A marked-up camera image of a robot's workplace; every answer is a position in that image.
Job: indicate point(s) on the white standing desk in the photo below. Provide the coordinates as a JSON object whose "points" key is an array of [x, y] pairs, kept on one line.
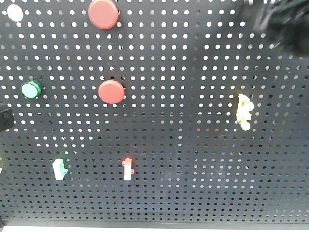
{"points": [[88, 229]]}

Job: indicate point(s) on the red push button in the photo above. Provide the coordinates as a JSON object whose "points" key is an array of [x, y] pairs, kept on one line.
{"points": [[103, 14], [111, 91]]}

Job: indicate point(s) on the black perforated pegboard panel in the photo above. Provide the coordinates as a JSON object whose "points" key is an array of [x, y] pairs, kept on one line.
{"points": [[183, 64]]}

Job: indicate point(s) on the lower red push button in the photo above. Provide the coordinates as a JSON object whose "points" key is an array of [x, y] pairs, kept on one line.
{"points": [[111, 91]]}

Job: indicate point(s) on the white toggle switch left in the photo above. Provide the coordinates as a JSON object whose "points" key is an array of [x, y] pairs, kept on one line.
{"points": [[1, 166]]}

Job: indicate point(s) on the upper red push button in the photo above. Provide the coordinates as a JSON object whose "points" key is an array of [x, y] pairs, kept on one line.
{"points": [[103, 14]]}

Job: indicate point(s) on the red white toggle switch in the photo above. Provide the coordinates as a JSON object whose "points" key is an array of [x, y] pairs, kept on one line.
{"points": [[128, 170]]}

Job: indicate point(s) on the yellow toggle switch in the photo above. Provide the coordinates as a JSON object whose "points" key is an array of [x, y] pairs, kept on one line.
{"points": [[243, 113]]}

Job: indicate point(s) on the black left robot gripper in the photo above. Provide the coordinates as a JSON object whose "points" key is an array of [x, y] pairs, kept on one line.
{"points": [[6, 117]]}

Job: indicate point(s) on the green push button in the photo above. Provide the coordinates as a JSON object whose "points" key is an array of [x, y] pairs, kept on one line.
{"points": [[31, 89]]}

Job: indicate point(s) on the green white toggle switch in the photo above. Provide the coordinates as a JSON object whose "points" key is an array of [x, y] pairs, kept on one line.
{"points": [[59, 169]]}

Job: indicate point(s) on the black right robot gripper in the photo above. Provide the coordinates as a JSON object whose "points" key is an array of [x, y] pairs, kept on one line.
{"points": [[285, 24]]}

